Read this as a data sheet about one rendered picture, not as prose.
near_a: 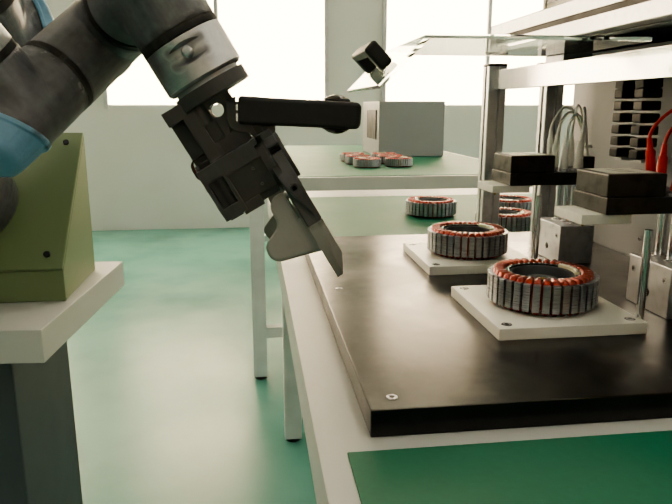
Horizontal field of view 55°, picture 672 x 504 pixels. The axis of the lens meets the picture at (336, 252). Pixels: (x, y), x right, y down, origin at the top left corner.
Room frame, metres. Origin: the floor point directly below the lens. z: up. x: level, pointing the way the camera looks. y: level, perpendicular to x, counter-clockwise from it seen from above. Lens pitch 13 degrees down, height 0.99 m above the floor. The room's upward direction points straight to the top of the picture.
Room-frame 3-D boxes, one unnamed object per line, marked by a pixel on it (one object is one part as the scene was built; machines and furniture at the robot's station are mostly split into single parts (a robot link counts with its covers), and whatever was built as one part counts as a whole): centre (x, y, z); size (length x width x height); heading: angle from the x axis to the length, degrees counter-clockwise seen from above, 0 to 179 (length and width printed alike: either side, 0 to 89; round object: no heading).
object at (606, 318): (0.65, -0.22, 0.78); 0.15 x 0.15 x 0.01; 7
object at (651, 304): (0.67, -0.36, 0.80); 0.07 x 0.05 x 0.06; 7
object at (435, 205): (1.41, -0.21, 0.77); 0.11 x 0.11 x 0.04
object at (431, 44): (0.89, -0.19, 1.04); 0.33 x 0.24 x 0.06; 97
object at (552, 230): (0.91, -0.33, 0.80); 0.07 x 0.05 x 0.06; 7
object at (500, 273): (0.65, -0.22, 0.80); 0.11 x 0.11 x 0.04
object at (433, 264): (0.89, -0.19, 0.78); 0.15 x 0.15 x 0.01; 7
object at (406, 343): (0.78, -0.22, 0.76); 0.64 x 0.47 x 0.02; 7
